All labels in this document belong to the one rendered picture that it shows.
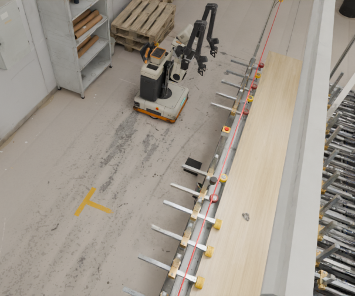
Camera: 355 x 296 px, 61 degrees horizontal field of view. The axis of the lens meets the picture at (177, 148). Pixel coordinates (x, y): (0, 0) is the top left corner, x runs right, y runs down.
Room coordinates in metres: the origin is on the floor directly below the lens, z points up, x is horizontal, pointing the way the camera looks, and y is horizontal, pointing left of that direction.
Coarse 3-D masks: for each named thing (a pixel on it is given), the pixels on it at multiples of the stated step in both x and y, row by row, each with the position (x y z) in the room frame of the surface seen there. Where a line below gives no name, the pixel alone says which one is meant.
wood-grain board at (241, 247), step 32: (288, 64) 3.73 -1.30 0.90; (256, 96) 2.92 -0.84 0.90; (288, 96) 3.03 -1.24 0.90; (256, 128) 2.38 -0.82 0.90; (288, 128) 2.47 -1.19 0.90; (256, 160) 1.93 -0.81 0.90; (224, 192) 1.49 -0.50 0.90; (256, 192) 1.55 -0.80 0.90; (224, 224) 1.17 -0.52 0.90; (256, 224) 1.23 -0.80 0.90; (224, 256) 0.90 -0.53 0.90; (256, 256) 0.95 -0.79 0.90; (192, 288) 0.62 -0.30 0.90; (224, 288) 0.66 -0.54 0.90; (256, 288) 0.70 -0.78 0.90
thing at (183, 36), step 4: (188, 24) 3.41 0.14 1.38; (184, 28) 3.35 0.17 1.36; (188, 28) 3.32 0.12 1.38; (192, 28) 3.38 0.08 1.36; (180, 32) 3.29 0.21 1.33; (184, 32) 3.24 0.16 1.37; (188, 32) 3.26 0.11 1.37; (180, 36) 3.25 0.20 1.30; (184, 36) 3.23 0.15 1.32; (188, 36) 3.23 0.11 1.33; (180, 40) 3.24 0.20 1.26; (184, 40) 3.23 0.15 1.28; (188, 40) 3.23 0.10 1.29; (184, 44) 3.23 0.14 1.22
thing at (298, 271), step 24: (312, 72) 1.27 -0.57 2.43; (312, 96) 1.05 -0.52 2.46; (312, 120) 0.90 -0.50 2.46; (312, 144) 0.77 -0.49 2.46; (312, 168) 0.66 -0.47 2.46; (312, 192) 0.56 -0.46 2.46; (312, 216) 0.48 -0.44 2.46; (288, 240) 0.40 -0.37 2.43; (312, 240) 0.40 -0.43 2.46; (288, 264) 0.32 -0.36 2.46; (312, 264) 0.33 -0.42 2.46; (288, 288) 0.25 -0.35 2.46; (312, 288) 0.26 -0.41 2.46
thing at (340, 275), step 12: (348, 132) 2.92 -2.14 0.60; (348, 144) 2.69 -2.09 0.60; (324, 156) 2.32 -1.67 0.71; (336, 180) 2.10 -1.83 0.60; (348, 192) 1.97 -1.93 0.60; (336, 204) 1.71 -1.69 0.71; (324, 216) 1.61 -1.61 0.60; (348, 216) 1.66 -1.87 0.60; (336, 228) 1.50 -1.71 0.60; (348, 228) 1.46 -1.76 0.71; (336, 240) 1.31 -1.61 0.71; (336, 252) 1.20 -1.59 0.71; (348, 264) 1.15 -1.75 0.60; (336, 276) 1.02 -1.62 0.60; (348, 276) 1.00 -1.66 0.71
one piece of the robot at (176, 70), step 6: (174, 42) 3.22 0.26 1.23; (180, 42) 3.24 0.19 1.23; (174, 60) 3.29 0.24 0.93; (174, 66) 3.24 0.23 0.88; (180, 66) 3.24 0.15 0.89; (174, 72) 3.24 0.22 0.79; (180, 72) 3.23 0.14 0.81; (186, 72) 3.41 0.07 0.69; (174, 78) 3.23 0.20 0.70; (180, 78) 3.22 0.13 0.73
